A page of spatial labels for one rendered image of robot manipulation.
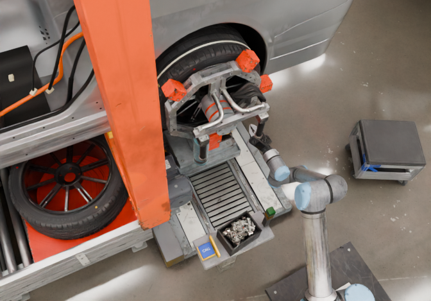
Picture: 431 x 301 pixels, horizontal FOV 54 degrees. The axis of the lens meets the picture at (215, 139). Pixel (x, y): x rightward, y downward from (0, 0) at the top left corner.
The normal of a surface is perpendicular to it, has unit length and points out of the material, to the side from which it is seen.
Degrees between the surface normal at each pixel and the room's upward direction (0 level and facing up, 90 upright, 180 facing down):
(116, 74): 90
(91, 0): 90
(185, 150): 0
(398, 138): 0
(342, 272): 0
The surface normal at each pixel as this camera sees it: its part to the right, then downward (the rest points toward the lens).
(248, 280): 0.06, -0.51
